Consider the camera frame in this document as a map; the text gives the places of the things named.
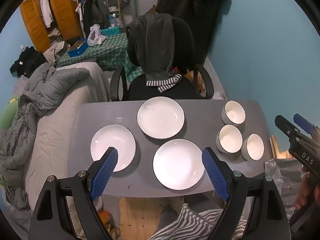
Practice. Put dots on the orange packet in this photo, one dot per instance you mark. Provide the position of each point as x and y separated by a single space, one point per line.
105 216

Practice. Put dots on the green checkered cloth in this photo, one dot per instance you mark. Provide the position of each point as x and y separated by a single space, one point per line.
110 52

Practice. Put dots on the grey striped blanket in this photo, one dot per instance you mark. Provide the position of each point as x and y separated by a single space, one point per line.
190 220

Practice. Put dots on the white bowl with black rim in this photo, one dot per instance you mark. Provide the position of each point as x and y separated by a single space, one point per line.
234 113
230 138
253 147

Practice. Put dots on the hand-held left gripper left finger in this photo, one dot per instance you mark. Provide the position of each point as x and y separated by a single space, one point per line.
105 176

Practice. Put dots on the grey hooded sweater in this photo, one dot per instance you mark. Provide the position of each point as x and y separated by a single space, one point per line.
155 45

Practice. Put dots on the wooden board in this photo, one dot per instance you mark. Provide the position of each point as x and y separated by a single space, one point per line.
280 148

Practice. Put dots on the person's right hand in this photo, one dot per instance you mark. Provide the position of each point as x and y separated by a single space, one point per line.
307 190

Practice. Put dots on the grey bed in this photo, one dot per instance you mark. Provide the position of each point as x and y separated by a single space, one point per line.
53 140

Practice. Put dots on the white plastic bag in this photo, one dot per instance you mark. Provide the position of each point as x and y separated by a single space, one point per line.
94 37

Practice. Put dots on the yellow bag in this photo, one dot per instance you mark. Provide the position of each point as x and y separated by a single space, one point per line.
197 80

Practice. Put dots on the black hanging jacket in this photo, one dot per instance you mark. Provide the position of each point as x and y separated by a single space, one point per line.
197 12

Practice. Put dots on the grey duvet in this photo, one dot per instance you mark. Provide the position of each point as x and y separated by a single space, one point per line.
47 80

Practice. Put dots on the clear plastic sheet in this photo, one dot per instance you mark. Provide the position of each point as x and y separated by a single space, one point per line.
282 180

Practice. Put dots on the dark clothes on rack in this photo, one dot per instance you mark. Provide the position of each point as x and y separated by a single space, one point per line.
93 15

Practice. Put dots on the black office chair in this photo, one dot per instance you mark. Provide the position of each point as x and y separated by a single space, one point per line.
186 37

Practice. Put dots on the wooden wardrobe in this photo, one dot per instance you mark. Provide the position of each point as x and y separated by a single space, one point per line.
63 7

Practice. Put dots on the white plate with black rim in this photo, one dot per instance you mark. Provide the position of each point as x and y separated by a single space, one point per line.
160 117
178 165
107 140

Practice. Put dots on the blue flat carton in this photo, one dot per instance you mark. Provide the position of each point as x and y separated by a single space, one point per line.
111 31

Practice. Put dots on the blue open box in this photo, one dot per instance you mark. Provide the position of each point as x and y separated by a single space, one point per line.
78 50

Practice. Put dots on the green pillow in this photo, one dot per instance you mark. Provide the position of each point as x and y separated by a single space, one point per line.
8 115

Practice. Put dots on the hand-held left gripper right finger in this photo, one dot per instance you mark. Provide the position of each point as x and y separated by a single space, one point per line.
215 176

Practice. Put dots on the white hanging shirt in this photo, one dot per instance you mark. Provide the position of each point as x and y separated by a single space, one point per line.
47 10

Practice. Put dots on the black clothes pile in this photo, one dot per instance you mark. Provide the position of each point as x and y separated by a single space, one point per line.
27 60

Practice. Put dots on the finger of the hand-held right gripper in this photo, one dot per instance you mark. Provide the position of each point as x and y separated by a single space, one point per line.
303 123
285 126

